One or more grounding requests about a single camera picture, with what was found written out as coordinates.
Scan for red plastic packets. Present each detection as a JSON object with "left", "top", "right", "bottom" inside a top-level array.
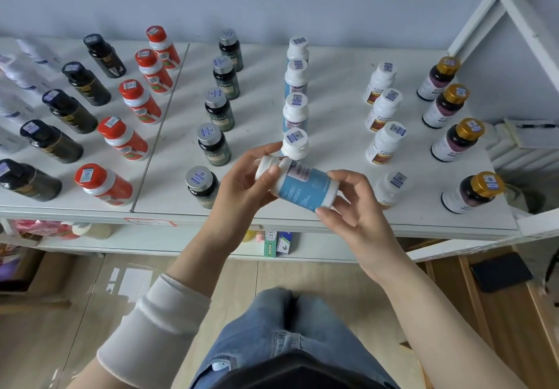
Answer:
[{"left": 13, "top": 220, "right": 79, "bottom": 240}]

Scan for person's left forearm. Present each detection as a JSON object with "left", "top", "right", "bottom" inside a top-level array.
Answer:
[{"left": 65, "top": 231, "right": 245, "bottom": 389}]

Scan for cream plastic jar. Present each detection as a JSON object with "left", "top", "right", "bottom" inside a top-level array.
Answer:
[{"left": 72, "top": 223, "right": 114, "bottom": 240}]

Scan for brown cardboard box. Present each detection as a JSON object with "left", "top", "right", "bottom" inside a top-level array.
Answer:
[{"left": 0, "top": 246, "right": 75, "bottom": 298}]

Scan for white cap blue bottle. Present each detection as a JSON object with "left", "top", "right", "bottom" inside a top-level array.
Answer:
[
  {"left": 286, "top": 36, "right": 310, "bottom": 64},
  {"left": 284, "top": 59, "right": 309, "bottom": 97},
  {"left": 254, "top": 155, "right": 340, "bottom": 213},
  {"left": 281, "top": 128, "right": 310, "bottom": 161},
  {"left": 282, "top": 92, "right": 310, "bottom": 134}
]

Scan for black phone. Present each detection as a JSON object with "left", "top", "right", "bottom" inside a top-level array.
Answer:
[{"left": 469, "top": 252, "right": 535, "bottom": 294}]

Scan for person's black shirt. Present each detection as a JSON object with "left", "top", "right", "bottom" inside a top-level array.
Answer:
[{"left": 209, "top": 351, "right": 394, "bottom": 389}]

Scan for person's left hand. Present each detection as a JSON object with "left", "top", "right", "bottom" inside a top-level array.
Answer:
[{"left": 200, "top": 141, "right": 284, "bottom": 252}]

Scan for person's blue jeans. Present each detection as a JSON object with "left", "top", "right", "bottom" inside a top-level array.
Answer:
[{"left": 190, "top": 287, "right": 401, "bottom": 389}]

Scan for row of red-capped orange bottles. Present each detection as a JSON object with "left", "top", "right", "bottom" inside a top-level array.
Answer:
[{"left": 0, "top": 37, "right": 191, "bottom": 219}]

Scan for grey green cloth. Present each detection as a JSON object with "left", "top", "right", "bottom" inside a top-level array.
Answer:
[{"left": 497, "top": 168, "right": 551, "bottom": 215}]

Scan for white knit wristband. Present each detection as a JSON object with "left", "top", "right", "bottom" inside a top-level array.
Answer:
[{"left": 95, "top": 274, "right": 212, "bottom": 389}]

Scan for gold cap dark bottle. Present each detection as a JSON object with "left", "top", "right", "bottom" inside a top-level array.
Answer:
[
  {"left": 441, "top": 171, "right": 506, "bottom": 215},
  {"left": 430, "top": 117, "right": 486, "bottom": 163},
  {"left": 416, "top": 56, "right": 461, "bottom": 102},
  {"left": 422, "top": 84, "right": 470, "bottom": 129}
]

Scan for white metal shelf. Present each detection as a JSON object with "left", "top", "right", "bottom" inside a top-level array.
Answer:
[{"left": 0, "top": 0, "right": 559, "bottom": 265}]

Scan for black tripod stand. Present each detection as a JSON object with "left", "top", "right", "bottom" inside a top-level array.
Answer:
[{"left": 543, "top": 249, "right": 559, "bottom": 306}]

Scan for white radiator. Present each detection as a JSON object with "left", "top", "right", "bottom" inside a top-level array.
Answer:
[{"left": 482, "top": 120, "right": 559, "bottom": 171}]

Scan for purple bag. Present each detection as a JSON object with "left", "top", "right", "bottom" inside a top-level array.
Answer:
[{"left": 0, "top": 253, "right": 20, "bottom": 283}]

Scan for person's right forearm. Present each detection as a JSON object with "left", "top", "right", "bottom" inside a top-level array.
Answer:
[{"left": 380, "top": 253, "right": 529, "bottom": 389}]

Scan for silver cap green bottle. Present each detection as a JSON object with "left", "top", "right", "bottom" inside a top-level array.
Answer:
[
  {"left": 197, "top": 122, "right": 232, "bottom": 167},
  {"left": 218, "top": 28, "right": 244, "bottom": 72},
  {"left": 213, "top": 56, "right": 240, "bottom": 100},
  {"left": 185, "top": 166, "right": 220, "bottom": 209},
  {"left": 204, "top": 89, "right": 236, "bottom": 132}
]

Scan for red bordered white label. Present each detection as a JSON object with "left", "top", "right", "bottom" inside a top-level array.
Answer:
[{"left": 124, "top": 217, "right": 178, "bottom": 227}]

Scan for black bottle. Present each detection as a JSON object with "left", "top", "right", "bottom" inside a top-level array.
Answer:
[
  {"left": 20, "top": 119, "right": 84, "bottom": 164},
  {"left": 83, "top": 33, "right": 127, "bottom": 79},
  {"left": 0, "top": 159, "right": 63, "bottom": 202},
  {"left": 61, "top": 61, "right": 112, "bottom": 107},
  {"left": 41, "top": 89, "right": 98, "bottom": 135}
]

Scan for white notepad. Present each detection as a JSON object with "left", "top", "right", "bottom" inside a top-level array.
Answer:
[{"left": 504, "top": 118, "right": 559, "bottom": 149}]

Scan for person's right hand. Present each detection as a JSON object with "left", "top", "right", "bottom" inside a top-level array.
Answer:
[{"left": 315, "top": 169, "right": 409, "bottom": 285}]

